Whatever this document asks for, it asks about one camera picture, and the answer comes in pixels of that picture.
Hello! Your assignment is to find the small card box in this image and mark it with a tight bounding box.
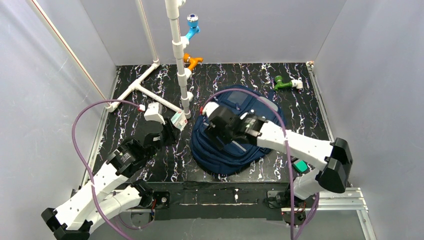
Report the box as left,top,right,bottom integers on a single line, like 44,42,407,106
171,111,188,131

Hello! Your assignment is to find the navy blue student backpack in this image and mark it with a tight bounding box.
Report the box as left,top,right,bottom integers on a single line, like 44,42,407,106
190,84,287,175

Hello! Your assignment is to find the green eraser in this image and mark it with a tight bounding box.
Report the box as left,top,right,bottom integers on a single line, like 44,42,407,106
292,159,308,173

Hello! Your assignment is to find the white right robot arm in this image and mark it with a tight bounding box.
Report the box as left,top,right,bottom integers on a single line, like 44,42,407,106
201,102,353,200

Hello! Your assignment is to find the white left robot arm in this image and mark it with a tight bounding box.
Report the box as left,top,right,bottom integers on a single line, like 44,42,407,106
41,117,178,240

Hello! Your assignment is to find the green tap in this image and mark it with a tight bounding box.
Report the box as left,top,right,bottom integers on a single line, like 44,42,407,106
273,75,293,91

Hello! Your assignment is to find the orange tap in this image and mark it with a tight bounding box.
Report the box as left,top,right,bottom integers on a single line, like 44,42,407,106
183,53,204,71

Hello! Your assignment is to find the white PVC pipe stand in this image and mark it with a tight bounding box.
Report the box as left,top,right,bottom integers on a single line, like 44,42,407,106
99,0,193,119

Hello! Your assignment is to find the blue tap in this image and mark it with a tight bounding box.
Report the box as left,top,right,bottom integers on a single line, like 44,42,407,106
185,13,200,41

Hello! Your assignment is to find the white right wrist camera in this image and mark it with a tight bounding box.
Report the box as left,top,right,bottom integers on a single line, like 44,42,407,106
200,101,220,118

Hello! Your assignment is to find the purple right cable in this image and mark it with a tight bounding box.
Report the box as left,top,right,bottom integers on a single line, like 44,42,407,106
200,88,321,240

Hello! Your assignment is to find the purple cable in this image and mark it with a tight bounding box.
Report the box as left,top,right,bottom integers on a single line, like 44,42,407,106
71,99,157,240
200,88,321,240

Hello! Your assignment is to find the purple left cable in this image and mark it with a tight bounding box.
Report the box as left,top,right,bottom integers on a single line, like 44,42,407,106
71,99,157,240

